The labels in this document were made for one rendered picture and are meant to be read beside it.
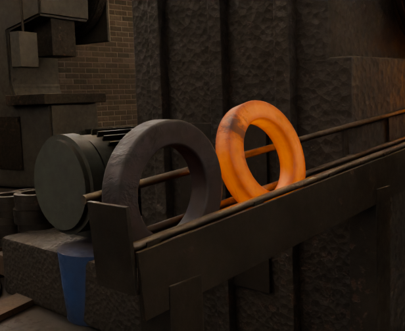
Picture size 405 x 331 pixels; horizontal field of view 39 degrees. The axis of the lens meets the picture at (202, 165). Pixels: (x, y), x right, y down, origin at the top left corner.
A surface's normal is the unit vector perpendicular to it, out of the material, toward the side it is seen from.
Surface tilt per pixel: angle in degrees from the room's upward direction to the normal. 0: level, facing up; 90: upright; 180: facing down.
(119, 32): 90
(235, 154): 73
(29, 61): 90
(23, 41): 90
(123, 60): 90
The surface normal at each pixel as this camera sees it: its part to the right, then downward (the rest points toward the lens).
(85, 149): 0.49, -0.66
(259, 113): 0.68, -0.23
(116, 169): -0.65, -0.29
